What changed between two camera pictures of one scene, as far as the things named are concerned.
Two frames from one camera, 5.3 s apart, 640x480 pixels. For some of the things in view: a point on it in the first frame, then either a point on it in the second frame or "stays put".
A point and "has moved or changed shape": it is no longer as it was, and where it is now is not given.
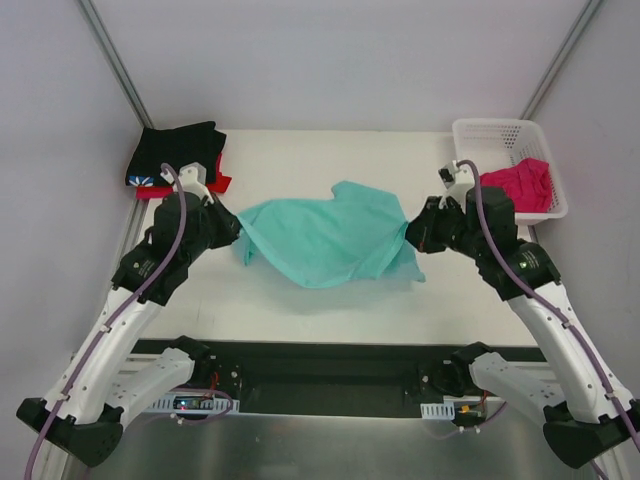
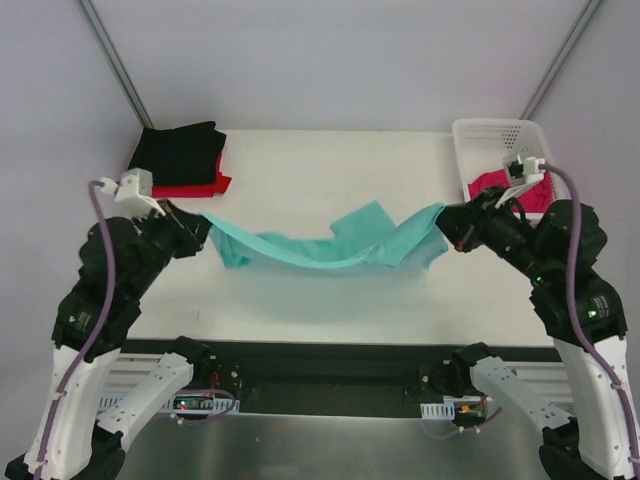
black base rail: [328, 377] stays put
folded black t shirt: [174, 148] stays put
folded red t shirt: [221, 184] stays put
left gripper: [225, 226] -> [176, 229]
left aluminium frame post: [118, 61] stays put
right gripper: [421, 231] -> [470, 227]
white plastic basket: [498, 143] stays put
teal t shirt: [353, 238] has moved or changed shape
